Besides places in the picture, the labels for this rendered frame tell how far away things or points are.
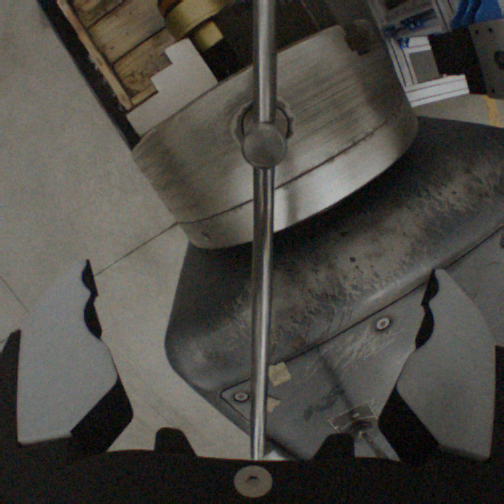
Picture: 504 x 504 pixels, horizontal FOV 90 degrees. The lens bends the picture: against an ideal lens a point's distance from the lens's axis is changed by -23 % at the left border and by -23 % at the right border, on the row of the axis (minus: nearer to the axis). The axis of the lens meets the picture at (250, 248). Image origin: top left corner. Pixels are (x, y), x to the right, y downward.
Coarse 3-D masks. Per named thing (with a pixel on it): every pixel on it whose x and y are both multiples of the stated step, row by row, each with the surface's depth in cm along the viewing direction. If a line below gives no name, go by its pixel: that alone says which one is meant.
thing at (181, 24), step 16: (160, 0) 27; (176, 0) 27; (192, 0) 26; (208, 0) 27; (224, 0) 27; (176, 16) 28; (192, 16) 27; (208, 16) 27; (176, 32) 29; (192, 32) 29; (208, 32) 29; (208, 48) 30; (224, 48) 35
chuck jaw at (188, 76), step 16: (176, 48) 30; (192, 48) 30; (176, 64) 31; (192, 64) 31; (160, 80) 31; (176, 80) 31; (192, 80) 32; (208, 80) 32; (160, 96) 32; (176, 96) 32; (192, 96) 32; (144, 112) 32; (160, 112) 32; (144, 128) 32
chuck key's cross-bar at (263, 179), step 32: (256, 0) 12; (256, 32) 13; (256, 64) 14; (256, 96) 15; (256, 192) 17; (256, 224) 18; (256, 256) 19; (256, 288) 19; (256, 320) 20; (256, 352) 20; (256, 384) 21; (256, 416) 21; (256, 448) 22
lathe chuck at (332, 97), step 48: (288, 48) 20; (336, 48) 21; (240, 96) 21; (288, 96) 21; (336, 96) 22; (384, 96) 24; (144, 144) 26; (192, 144) 24; (240, 144) 23; (288, 144) 23; (336, 144) 23; (192, 192) 27; (240, 192) 25
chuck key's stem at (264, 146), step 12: (252, 120) 18; (276, 120) 18; (252, 132) 14; (264, 132) 14; (276, 132) 14; (252, 144) 15; (264, 144) 15; (276, 144) 15; (252, 156) 15; (264, 156) 15; (276, 156) 15; (264, 168) 15
